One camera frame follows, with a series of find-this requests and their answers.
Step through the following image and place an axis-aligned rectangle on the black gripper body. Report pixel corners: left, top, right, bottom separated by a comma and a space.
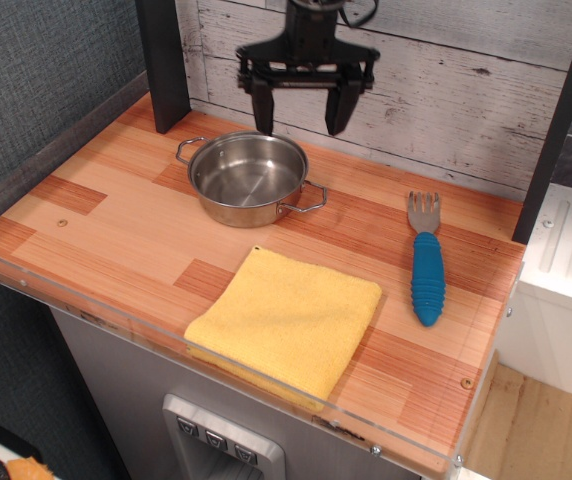
236, 1, 380, 95

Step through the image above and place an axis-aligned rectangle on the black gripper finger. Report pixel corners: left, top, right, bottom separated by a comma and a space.
250, 76, 274, 134
325, 76, 362, 136

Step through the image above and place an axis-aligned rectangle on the stainless steel pot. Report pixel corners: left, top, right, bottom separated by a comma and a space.
175, 131, 328, 228

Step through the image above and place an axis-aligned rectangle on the yellow folded cloth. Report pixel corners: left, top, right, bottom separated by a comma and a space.
184, 246, 382, 412

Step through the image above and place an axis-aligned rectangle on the clear acrylic table guard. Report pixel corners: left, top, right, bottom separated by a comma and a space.
0, 242, 526, 480

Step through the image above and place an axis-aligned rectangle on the grey cabinet with dispenser panel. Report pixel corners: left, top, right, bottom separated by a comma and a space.
52, 309, 416, 479

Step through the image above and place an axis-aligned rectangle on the orange black object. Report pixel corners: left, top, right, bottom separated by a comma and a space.
0, 457, 56, 480

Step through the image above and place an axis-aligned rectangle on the dark left upright post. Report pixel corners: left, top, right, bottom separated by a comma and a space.
135, 0, 191, 134

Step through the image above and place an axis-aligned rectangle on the dark upright post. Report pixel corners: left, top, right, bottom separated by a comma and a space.
512, 60, 572, 245
135, 0, 191, 134

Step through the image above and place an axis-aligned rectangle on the blue handled metal fork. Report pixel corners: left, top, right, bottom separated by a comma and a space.
407, 191, 446, 327

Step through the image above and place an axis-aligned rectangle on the dark right upright post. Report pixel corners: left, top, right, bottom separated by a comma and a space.
512, 60, 572, 245

